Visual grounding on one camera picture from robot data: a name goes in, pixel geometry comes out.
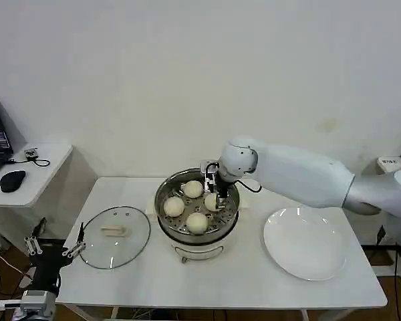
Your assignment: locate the thin black device cable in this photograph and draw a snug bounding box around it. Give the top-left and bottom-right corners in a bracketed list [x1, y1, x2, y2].
[5, 156, 51, 168]

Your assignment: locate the black computer mouse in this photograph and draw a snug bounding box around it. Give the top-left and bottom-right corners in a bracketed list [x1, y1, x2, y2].
[0, 169, 27, 193]

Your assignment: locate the black cable with adapter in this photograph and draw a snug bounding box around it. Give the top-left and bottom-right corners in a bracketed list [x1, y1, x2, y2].
[374, 225, 401, 304]

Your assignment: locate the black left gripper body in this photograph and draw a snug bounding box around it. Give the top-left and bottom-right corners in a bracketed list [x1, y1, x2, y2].
[29, 243, 71, 294]

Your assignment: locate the white side table with box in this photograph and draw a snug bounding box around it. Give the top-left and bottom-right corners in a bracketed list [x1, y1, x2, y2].
[376, 156, 401, 178]

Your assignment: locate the white round plate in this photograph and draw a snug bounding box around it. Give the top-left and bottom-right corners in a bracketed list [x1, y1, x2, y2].
[263, 207, 348, 282]

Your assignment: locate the white labelled box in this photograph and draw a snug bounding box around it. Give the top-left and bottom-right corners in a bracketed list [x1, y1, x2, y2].
[378, 155, 401, 173]

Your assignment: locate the white steamed bun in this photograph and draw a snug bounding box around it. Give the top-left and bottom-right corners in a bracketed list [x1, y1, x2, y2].
[182, 180, 204, 199]
[163, 196, 184, 217]
[204, 193, 219, 211]
[186, 212, 209, 235]

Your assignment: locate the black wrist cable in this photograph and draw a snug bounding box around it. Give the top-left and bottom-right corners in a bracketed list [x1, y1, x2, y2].
[236, 179, 263, 194]

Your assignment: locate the steel steamer basket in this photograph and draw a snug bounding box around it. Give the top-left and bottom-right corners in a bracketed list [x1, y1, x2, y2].
[154, 169, 240, 245]

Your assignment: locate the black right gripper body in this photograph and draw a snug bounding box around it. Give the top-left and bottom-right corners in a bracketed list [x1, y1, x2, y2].
[209, 171, 234, 197]

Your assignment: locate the white electric cooker base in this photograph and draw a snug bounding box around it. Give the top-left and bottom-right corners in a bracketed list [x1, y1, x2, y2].
[148, 197, 250, 265]

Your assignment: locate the white work table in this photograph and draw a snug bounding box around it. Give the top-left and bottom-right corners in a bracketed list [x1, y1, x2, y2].
[55, 177, 388, 321]

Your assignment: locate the glass pot lid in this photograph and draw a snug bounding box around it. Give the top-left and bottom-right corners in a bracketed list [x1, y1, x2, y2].
[78, 206, 152, 270]

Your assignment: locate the white floor cable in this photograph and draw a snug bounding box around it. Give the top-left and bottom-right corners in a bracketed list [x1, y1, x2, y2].
[0, 246, 33, 280]

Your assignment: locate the white rounded side table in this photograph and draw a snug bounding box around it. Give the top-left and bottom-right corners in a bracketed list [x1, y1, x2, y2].
[0, 143, 74, 268]

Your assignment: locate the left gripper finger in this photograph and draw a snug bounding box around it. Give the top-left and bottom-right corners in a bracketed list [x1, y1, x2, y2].
[23, 217, 47, 257]
[61, 222, 88, 258]

